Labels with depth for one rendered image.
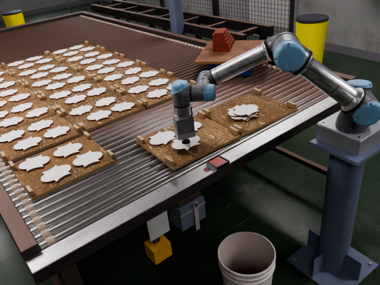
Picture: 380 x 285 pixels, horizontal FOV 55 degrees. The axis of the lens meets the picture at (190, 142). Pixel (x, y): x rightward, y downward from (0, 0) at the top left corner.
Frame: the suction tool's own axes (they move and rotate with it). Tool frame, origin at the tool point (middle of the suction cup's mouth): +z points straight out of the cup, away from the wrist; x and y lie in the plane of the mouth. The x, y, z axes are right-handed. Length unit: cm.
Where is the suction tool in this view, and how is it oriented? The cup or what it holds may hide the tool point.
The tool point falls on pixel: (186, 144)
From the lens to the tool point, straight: 176.7
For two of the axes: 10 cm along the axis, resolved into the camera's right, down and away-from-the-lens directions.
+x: 2.9, 4.6, -8.4
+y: -9.5, 2.3, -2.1
